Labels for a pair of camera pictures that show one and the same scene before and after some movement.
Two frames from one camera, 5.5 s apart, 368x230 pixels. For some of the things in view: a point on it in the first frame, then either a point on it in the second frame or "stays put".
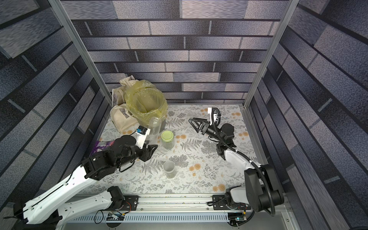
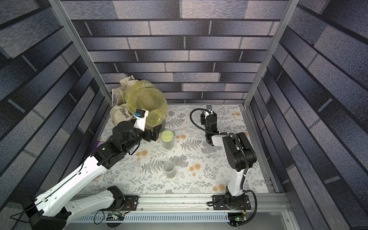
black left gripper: (147, 154) -> (149, 137)
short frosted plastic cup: (169, 168) stays put
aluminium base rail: (98, 208) stays put
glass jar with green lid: (167, 137) stays put
